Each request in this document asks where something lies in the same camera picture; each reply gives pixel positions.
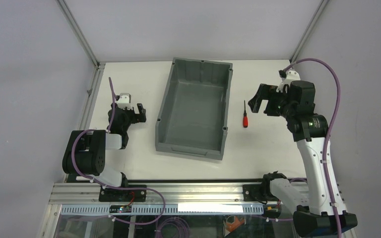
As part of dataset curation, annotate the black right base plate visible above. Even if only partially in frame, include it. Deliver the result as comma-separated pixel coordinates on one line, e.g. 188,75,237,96
242,183,278,203

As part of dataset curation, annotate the coiled purple cable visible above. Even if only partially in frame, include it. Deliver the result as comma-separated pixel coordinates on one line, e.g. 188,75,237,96
156,216,191,238

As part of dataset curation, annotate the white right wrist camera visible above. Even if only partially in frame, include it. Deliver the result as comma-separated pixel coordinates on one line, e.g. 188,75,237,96
276,69,300,93

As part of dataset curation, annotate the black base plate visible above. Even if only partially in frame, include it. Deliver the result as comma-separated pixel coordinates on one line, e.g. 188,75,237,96
98,184,147,203
242,183,278,203

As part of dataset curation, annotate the right aluminium frame post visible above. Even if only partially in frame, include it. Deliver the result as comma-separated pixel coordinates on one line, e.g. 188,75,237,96
289,0,330,63

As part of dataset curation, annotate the red handled screwdriver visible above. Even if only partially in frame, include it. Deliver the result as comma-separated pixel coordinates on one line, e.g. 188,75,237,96
243,100,249,128

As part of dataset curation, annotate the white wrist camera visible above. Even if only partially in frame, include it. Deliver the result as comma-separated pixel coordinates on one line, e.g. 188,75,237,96
276,69,300,93
115,93,133,110

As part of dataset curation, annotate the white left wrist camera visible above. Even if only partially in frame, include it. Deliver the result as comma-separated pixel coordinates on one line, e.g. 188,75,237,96
115,93,133,110

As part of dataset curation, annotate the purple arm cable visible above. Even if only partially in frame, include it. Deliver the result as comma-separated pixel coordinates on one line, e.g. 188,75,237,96
71,77,167,226
259,58,342,238

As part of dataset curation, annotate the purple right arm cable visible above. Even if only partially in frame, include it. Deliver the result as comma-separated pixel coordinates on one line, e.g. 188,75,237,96
259,58,342,238

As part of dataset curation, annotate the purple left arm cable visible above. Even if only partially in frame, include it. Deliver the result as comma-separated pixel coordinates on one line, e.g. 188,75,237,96
71,77,167,226

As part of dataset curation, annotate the orange object below table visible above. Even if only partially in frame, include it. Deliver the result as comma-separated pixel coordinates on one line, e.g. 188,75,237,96
224,215,246,235

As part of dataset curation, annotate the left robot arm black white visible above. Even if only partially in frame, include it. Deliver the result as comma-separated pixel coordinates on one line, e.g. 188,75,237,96
62,103,146,188

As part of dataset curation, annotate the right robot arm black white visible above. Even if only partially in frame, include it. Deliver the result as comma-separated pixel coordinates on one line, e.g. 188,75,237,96
248,80,358,238

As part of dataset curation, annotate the aluminium frame post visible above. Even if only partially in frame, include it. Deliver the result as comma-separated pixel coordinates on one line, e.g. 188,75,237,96
289,0,330,63
56,0,100,68

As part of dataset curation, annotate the left aluminium frame post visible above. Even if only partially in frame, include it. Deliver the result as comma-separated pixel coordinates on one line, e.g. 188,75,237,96
56,0,100,68

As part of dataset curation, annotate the aluminium mounting rail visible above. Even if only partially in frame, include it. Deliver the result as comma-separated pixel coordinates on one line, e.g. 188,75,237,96
49,181,260,205

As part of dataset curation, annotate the white slotted cable duct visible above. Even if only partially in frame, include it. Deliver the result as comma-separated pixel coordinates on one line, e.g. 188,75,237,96
61,203,263,216

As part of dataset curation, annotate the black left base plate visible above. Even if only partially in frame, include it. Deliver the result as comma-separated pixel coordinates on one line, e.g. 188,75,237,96
98,184,147,203

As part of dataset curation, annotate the grey plastic storage bin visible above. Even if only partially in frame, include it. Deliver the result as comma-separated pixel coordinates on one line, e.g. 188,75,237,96
155,58,233,161

